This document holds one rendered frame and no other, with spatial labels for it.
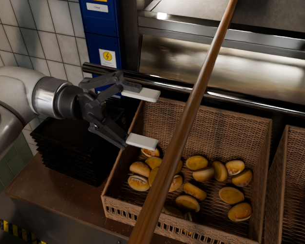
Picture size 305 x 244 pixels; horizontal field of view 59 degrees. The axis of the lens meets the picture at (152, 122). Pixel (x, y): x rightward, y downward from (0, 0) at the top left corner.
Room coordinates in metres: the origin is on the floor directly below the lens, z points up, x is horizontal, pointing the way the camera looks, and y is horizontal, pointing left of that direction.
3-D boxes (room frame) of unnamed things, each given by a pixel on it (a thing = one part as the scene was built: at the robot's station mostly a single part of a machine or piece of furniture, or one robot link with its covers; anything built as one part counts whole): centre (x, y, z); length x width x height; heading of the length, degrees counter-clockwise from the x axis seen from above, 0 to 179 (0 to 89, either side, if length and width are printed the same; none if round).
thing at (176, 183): (0.66, -0.08, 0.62); 0.10 x 0.07 x 0.06; 122
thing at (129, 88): (0.42, 0.05, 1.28); 0.05 x 0.01 x 0.03; 70
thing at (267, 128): (0.66, -0.15, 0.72); 0.56 x 0.49 x 0.28; 72
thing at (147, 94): (0.41, 0.02, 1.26); 0.07 x 0.03 x 0.01; 70
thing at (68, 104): (0.46, 0.15, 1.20); 0.09 x 0.07 x 0.08; 70
